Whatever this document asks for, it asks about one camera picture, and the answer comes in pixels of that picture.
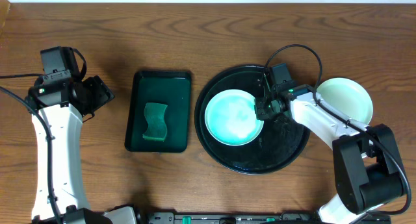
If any black rectangular water tray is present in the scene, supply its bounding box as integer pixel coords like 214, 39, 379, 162
124, 71, 191, 153

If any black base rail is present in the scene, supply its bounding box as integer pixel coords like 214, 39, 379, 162
142, 212, 392, 224

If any mint green plate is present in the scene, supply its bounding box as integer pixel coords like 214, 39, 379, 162
204, 89, 264, 147
317, 78, 373, 124

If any round black serving tray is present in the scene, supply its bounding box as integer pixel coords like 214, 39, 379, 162
194, 64, 310, 174

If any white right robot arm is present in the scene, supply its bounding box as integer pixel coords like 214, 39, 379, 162
254, 84, 412, 223

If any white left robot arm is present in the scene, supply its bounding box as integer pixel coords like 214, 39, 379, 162
27, 76, 137, 223

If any green scrub sponge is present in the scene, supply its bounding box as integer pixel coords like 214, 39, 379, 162
142, 103, 168, 142

